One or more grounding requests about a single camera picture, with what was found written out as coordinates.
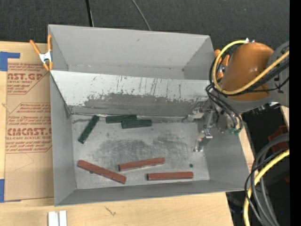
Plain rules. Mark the grey metal bin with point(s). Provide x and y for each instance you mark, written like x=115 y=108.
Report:
x=141 y=147

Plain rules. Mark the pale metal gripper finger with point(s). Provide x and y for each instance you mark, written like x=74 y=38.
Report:
x=202 y=141
x=196 y=115

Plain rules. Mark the dark green flat block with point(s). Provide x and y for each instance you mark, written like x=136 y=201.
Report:
x=89 y=129
x=120 y=118
x=137 y=124

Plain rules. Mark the brown cardboard board red print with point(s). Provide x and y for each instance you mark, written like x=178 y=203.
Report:
x=26 y=116

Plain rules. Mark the red-brown flat block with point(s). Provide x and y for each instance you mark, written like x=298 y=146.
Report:
x=141 y=164
x=101 y=171
x=169 y=175

